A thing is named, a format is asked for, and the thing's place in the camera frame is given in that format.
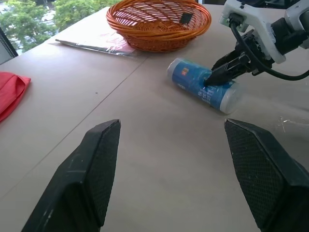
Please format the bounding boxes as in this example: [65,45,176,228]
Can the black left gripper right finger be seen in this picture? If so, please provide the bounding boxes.
[224,118,309,232]

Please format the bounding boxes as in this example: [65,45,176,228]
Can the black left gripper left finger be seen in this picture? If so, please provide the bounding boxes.
[21,118,122,232]

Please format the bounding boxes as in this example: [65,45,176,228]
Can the blue plastic-wrapped bag roll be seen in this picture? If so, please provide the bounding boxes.
[167,57,243,115]

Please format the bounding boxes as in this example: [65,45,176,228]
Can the green trees outside window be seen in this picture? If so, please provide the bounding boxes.
[0,0,119,54]

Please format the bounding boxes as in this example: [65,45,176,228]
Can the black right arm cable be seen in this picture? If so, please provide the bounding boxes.
[228,14,309,82]

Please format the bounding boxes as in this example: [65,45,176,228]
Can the red cloth bag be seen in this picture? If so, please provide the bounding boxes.
[0,71,32,123]

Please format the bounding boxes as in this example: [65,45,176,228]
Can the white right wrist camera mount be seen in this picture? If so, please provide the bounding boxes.
[219,0,287,65]

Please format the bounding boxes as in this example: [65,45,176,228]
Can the black basket tag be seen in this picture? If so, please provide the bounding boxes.
[179,12,194,26]

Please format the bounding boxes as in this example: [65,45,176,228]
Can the dark window frame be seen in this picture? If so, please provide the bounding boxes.
[0,26,19,65]

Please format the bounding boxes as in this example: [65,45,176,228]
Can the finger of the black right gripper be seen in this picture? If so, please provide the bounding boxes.
[211,49,247,73]
[204,60,254,86]

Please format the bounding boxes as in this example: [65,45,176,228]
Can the orange wicker basket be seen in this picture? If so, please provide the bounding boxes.
[106,0,212,53]

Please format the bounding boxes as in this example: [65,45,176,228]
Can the clear plastic bag with pink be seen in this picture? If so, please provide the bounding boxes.
[48,28,139,58]

